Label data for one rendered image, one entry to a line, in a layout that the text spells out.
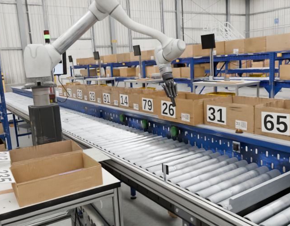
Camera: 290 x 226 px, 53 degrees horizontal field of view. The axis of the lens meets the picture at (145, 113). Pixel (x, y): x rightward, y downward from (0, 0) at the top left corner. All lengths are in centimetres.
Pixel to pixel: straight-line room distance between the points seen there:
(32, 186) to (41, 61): 92
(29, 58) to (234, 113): 132
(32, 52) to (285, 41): 567
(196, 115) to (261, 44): 538
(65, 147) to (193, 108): 87
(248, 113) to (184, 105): 46
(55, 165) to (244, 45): 633
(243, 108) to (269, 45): 536
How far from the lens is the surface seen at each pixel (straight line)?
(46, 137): 206
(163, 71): 207
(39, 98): 205
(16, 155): 196
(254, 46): 731
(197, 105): 195
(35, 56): 202
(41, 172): 166
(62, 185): 140
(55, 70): 301
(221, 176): 151
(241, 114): 178
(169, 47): 197
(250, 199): 133
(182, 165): 166
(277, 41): 699
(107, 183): 148
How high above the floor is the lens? 132
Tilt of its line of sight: 10 degrees down
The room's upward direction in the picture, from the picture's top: 4 degrees counter-clockwise
